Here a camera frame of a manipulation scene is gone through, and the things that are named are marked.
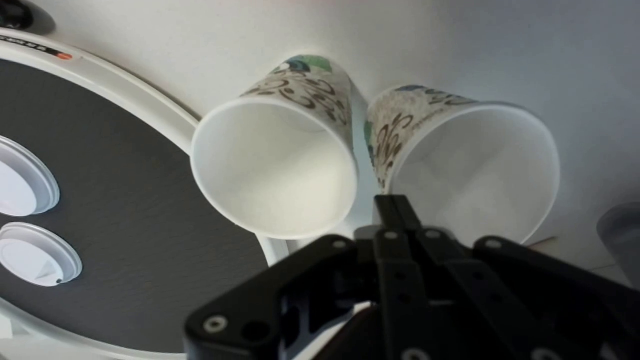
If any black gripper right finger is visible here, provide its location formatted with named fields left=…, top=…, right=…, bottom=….
left=372, top=197, right=640, bottom=360

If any white cup lid far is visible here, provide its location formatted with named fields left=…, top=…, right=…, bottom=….
left=0, top=136, right=61, bottom=216

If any white cup lid near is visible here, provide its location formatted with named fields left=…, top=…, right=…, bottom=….
left=0, top=223, right=83, bottom=289

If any patterned paper cup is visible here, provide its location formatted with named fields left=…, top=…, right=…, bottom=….
left=190, top=55, right=359, bottom=241
left=365, top=85, right=560, bottom=245

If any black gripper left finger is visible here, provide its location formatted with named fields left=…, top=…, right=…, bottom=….
left=184, top=235, right=401, bottom=360

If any round black white tray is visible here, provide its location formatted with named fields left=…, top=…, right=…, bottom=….
left=0, top=31, right=270, bottom=360

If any white cup lid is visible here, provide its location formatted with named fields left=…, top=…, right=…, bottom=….
left=0, top=136, right=61, bottom=216
left=0, top=223, right=83, bottom=289

